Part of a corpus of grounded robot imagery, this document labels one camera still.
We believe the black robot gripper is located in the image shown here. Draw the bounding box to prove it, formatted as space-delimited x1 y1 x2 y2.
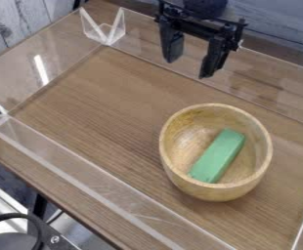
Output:
154 0 248 79

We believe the green rectangular block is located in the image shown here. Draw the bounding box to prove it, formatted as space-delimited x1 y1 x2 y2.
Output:
188 129 245 184

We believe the light wooden bowl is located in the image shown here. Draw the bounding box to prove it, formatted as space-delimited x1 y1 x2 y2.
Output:
158 104 272 202

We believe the black table leg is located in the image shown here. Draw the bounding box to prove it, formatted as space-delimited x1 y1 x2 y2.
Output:
32 194 48 220

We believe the clear acrylic tray enclosure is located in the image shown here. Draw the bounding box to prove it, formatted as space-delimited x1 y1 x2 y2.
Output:
0 2 303 250

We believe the grey metal bracket with screw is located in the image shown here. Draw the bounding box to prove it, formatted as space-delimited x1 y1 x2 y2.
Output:
38 222 81 250

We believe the black cable loop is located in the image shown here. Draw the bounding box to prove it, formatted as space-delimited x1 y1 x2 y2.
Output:
0 213 46 250

